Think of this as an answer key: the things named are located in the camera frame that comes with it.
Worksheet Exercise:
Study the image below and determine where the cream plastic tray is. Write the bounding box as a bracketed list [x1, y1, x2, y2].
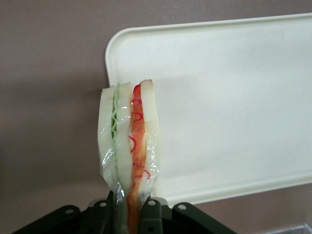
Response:
[105, 12, 312, 205]

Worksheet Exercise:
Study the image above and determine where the clear acrylic bin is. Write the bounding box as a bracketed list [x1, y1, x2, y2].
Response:
[274, 222, 312, 234]

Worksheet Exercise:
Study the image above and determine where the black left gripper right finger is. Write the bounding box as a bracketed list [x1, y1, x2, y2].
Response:
[138, 197, 235, 234]

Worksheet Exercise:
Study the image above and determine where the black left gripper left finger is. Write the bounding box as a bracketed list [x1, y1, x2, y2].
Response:
[12, 191, 115, 234]

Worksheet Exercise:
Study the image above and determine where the plastic sandwich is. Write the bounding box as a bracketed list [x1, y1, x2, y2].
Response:
[97, 78, 161, 234]

